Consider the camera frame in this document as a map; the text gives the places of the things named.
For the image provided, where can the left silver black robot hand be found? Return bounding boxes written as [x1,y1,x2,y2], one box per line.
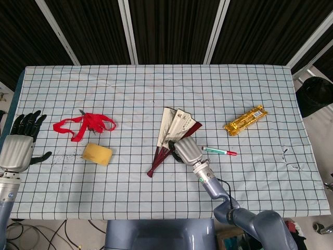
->
[0,109,53,174]

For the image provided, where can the cardboard box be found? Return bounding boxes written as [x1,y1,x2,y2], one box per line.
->
[216,229,247,250]

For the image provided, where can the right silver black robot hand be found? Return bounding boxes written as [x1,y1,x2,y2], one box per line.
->
[168,136,204,166]

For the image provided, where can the gold foil snack package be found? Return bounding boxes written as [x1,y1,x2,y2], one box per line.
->
[223,104,268,136]

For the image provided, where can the grey robot torso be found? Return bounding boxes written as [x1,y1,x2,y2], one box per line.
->
[105,219,216,250]

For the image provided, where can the green white marker red cap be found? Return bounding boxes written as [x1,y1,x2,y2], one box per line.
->
[202,146,238,156]

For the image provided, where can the red ribbon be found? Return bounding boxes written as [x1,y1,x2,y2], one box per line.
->
[53,112,117,143]

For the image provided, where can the paper folding fan dark ribs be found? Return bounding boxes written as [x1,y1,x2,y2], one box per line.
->
[146,106,203,178]

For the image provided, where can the yellow sponge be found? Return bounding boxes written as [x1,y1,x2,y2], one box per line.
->
[82,142,114,166]

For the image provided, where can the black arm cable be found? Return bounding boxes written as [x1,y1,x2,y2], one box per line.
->
[216,178,234,209]

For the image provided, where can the light blue checked tablecloth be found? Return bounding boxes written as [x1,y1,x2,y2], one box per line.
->
[9,64,326,221]

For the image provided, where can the black floor cables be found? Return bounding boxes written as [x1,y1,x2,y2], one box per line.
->
[0,220,105,250]

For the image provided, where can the white frame post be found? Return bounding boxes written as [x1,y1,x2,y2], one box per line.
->
[35,0,80,66]
[118,0,139,65]
[202,0,231,65]
[287,24,333,69]

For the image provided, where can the black pleated curtain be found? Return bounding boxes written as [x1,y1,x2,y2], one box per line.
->
[0,0,333,92]

